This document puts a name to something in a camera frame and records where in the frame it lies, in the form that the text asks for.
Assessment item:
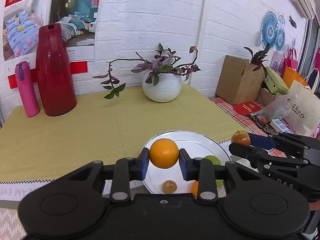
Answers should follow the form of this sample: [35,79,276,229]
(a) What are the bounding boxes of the small red yellow apple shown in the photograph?
[231,131,251,145]

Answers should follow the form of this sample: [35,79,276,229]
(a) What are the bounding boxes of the large orange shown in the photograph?
[149,138,179,169]

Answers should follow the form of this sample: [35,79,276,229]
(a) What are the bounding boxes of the green apple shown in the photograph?
[205,155,223,188]

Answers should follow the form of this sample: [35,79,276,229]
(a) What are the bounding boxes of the small orange tangerine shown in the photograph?
[190,180,199,198]

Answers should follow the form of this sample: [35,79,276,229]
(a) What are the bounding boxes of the white round plate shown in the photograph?
[143,131,231,194]

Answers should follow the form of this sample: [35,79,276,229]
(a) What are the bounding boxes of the plaid red cloth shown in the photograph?
[211,96,287,158]

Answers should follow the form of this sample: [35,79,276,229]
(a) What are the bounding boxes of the red envelope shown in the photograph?
[233,101,262,115]

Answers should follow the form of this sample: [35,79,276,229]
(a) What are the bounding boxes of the clear plastic bag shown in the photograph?
[254,94,291,125]

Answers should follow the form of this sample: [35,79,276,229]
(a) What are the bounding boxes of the green shoe box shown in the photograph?
[264,67,289,95]

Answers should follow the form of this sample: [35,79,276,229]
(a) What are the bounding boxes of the cardboard box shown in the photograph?
[216,55,265,105]

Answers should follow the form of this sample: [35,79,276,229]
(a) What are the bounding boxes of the orange gift bag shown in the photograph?
[283,67,308,88]

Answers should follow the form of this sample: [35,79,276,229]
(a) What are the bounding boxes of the dark red leafy plant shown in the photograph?
[244,43,270,77]

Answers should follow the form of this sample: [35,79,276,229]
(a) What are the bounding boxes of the pink gift bag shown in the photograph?
[284,48,298,71]

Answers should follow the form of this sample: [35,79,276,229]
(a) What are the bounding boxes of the white ribbed plant pot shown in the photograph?
[142,71,182,103]

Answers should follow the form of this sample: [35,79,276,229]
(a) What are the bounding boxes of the green patterned tablecloth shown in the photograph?
[0,83,261,240]

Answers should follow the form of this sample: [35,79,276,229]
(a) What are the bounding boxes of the red thermos jug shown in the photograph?
[36,23,77,116]

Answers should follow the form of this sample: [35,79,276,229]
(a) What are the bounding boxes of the blue round fan decoration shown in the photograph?
[261,11,286,51]

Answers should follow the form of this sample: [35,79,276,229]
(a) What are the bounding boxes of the purple green trailing plant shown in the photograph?
[94,44,200,100]

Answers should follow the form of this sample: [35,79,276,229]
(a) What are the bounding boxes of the pink water bottle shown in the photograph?
[15,61,40,117]

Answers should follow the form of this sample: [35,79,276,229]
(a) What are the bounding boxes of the bedding poster calendar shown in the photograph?
[1,0,100,88]

